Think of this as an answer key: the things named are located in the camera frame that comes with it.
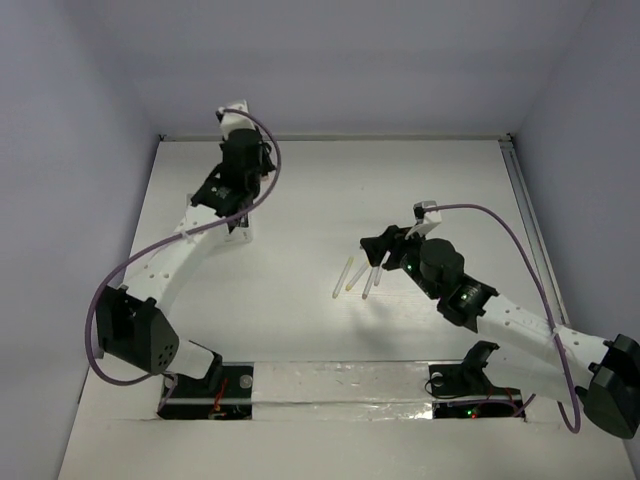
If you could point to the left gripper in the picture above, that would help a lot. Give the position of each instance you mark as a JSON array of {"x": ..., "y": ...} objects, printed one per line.
[{"x": 245, "y": 180}]

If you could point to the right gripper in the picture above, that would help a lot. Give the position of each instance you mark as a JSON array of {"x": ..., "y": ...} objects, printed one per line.
[{"x": 392, "y": 238}]

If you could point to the yellow marker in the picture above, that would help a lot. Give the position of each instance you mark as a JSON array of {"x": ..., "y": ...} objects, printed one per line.
[{"x": 357, "y": 276}]

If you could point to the pink white marker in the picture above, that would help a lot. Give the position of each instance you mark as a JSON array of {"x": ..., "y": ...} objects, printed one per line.
[{"x": 369, "y": 283}]

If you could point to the yellow-green highlighter pen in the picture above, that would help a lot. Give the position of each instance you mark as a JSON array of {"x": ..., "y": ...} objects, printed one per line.
[{"x": 342, "y": 277}]

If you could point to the orange banded white marker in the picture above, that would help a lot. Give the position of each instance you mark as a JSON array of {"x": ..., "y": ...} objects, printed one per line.
[{"x": 379, "y": 270}]

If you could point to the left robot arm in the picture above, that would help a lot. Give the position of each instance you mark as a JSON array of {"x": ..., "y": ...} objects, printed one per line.
[{"x": 133, "y": 319}]

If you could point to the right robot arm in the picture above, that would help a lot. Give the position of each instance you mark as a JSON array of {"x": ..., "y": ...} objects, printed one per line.
[{"x": 599, "y": 375}]

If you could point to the white divided container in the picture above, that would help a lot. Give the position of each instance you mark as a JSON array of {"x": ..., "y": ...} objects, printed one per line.
[{"x": 203, "y": 221}]

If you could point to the white foam front board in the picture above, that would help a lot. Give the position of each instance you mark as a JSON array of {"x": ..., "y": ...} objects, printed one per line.
[{"x": 116, "y": 435}]

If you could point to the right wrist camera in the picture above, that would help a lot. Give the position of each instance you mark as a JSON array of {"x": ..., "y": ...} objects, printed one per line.
[{"x": 427, "y": 218}]

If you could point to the aluminium side rail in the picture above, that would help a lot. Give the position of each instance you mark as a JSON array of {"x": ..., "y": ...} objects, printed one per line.
[{"x": 539, "y": 253}]

